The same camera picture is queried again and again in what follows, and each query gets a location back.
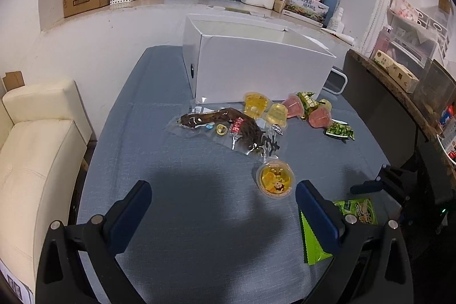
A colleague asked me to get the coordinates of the green seaweed snack bag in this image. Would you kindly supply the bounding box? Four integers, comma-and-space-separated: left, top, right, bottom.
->
299, 197, 378, 266

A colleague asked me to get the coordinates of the wooden side shelf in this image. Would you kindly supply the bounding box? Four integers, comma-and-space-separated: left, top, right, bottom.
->
342, 49, 441, 166

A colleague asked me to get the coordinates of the yellow jelly cup printed lid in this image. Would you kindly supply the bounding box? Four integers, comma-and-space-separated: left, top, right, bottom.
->
256, 158, 295, 198

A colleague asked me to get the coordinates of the green peas snack bag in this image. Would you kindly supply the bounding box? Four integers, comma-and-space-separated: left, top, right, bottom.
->
325, 120, 355, 140

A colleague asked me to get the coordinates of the pink jelly cup printed lid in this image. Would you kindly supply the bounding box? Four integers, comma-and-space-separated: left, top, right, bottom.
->
308, 106, 332, 128

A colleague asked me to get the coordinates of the pale yellow jelly cup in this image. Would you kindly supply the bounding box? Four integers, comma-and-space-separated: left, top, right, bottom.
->
318, 99, 332, 112
265, 103, 288, 128

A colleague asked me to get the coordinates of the crumpled green peas bag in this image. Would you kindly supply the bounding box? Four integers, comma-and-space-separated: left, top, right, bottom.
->
296, 92, 320, 120

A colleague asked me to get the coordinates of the cream tea box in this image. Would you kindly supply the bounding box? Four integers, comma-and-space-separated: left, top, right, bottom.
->
371, 50, 419, 93

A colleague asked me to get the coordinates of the white framed tray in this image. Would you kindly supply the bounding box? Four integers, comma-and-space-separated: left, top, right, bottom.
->
322, 66, 349, 96

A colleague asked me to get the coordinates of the cream leather sofa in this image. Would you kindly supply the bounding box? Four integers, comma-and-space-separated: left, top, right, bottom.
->
1, 79, 92, 295

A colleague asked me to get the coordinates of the clear dried meat package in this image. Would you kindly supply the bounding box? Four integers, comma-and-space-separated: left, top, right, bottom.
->
167, 105, 284, 161

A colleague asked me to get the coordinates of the clear plastic drawer organizer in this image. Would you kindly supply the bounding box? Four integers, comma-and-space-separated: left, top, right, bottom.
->
387, 0, 455, 66

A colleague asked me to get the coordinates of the white plastic bottle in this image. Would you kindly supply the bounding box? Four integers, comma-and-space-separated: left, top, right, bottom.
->
327, 7, 345, 33

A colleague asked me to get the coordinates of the printed landscape carton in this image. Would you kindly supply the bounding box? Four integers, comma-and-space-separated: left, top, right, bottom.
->
282, 0, 329, 27

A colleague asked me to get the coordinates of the white cardboard box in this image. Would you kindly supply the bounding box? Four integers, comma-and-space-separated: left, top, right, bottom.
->
182, 14, 336, 103

